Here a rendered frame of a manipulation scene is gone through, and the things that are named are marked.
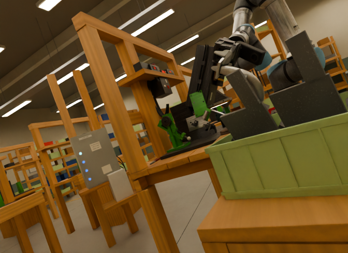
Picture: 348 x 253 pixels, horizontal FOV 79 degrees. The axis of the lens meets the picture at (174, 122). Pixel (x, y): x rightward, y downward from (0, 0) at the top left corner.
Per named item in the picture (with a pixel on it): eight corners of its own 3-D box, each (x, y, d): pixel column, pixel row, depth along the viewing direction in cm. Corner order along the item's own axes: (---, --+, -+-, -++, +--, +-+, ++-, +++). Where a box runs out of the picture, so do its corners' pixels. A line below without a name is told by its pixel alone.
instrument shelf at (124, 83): (185, 80, 237) (184, 77, 237) (145, 72, 154) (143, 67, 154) (167, 89, 247) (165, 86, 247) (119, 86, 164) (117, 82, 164)
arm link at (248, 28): (260, 34, 88) (248, 17, 86) (255, 43, 80) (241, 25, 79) (245, 46, 93) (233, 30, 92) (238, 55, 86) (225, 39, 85)
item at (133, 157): (202, 131, 267) (175, 60, 269) (141, 170, 130) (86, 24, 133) (196, 134, 271) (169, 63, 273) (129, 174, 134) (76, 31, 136)
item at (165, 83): (173, 93, 193) (167, 78, 194) (165, 93, 178) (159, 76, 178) (161, 98, 198) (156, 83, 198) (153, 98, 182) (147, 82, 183)
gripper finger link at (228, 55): (207, 61, 65) (217, 53, 72) (226, 66, 64) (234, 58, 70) (209, 51, 64) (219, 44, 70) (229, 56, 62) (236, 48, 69)
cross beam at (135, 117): (185, 112, 263) (182, 105, 263) (121, 126, 143) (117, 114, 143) (181, 113, 265) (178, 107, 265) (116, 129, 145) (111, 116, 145)
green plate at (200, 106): (211, 114, 179) (204, 91, 184) (208, 112, 172) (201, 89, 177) (199, 118, 183) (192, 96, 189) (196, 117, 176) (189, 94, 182)
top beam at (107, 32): (175, 60, 270) (172, 53, 270) (85, 24, 132) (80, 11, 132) (169, 63, 273) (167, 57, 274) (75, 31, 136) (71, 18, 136)
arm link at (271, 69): (281, 88, 122) (272, 66, 122) (304, 80, 110) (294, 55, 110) (269, 94, 116) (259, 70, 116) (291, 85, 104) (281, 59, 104)
